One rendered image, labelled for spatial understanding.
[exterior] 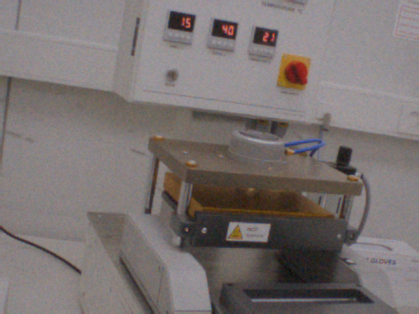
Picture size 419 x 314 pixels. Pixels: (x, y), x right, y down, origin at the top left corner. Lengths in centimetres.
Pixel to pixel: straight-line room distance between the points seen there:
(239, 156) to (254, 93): 18
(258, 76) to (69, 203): 65
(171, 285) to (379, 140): 97
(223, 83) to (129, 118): 48
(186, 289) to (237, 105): 39
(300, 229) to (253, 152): 12
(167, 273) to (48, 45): 77
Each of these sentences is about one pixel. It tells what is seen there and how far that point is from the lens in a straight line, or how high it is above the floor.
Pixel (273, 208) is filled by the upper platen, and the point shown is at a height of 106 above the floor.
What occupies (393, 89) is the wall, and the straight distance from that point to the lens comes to 163.
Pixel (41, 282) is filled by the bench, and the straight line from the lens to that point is 131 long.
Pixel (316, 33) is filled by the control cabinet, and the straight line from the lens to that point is 111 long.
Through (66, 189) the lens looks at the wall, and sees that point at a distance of 153.
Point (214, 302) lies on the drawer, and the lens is 79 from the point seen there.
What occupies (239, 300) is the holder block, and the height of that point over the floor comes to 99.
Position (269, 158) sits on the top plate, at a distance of 91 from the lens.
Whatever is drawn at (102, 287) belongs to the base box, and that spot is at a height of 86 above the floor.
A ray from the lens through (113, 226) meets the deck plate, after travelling 112.
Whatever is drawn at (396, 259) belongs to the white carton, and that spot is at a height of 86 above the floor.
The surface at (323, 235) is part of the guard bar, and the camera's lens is 92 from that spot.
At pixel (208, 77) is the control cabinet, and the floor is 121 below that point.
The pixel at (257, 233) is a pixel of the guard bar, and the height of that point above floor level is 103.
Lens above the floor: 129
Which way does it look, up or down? 11 degrees down
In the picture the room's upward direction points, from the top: 10 degrees clockwise
